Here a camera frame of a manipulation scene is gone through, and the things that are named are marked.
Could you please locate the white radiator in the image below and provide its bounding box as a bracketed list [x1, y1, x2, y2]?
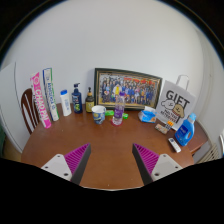
[199, 143, 219, 164]

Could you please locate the dark blue pump bottle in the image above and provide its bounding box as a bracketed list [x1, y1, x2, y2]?
[71, 82, 83, 114]

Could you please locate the white blue-capped lotion bottle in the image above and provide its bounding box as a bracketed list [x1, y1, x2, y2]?
[59, 89, 73, 117]

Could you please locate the tall pink printed box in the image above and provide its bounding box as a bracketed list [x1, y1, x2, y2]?
[29, 71, 53, 130]

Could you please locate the clear purple-capped water bottle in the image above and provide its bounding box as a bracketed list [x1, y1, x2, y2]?
[111, 91, 127, 127]

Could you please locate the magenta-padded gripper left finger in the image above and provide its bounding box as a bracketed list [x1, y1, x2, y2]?
[40, 143, 92, 185]

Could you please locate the white remote control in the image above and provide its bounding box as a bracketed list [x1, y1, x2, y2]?
[167, 137, 182, 154]

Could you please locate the brown yellow-label pump bottle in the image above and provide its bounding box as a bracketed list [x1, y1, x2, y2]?
[85, 86, 95, 113]

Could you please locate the brown wooden chair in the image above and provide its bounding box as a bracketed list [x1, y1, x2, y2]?
[20, 87, 43, 136]

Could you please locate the white printed paper bag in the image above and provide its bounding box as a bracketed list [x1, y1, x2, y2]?
[155, 74, 197, 131]

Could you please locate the small snack packet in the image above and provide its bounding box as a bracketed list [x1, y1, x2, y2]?
[154, 123, 169, 135]

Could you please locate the flat round red coaster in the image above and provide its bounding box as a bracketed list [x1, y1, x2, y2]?
[110, 118, 124, 127]

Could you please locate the framed group picture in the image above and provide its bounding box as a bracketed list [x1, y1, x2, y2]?
[93, 67, 163, 111]

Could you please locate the small colourful puzzle cube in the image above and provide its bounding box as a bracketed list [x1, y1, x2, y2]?
[164, 120, 175, 132]

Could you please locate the blue tissue pack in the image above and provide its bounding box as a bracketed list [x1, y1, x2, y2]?
[137, 105, 158, 124]

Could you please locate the white cabinet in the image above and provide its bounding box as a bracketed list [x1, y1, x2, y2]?
[0, 61, 31, 154]

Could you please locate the blue printed paper cup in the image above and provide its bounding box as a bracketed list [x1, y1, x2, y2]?
[91, 104, 107, 125]

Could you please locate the blue detergent bottle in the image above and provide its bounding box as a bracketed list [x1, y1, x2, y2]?
[174, 112, 197, 147]

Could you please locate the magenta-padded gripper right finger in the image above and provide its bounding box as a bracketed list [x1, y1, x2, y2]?
[132, 143, 184, 186]

